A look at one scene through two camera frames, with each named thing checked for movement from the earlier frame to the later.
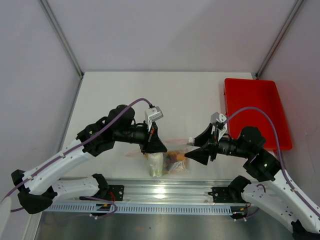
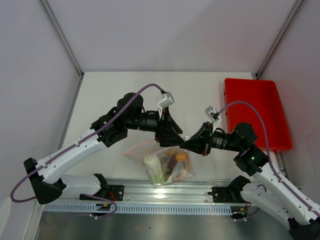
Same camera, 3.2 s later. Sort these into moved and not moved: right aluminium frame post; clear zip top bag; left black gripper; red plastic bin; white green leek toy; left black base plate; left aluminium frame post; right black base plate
Moved: left black gripper; clear zip top bag; white green leek toy
Not moved: left black base plate; right aluminium frame post; right black base plate; red plastic bin; left aluminium frame post
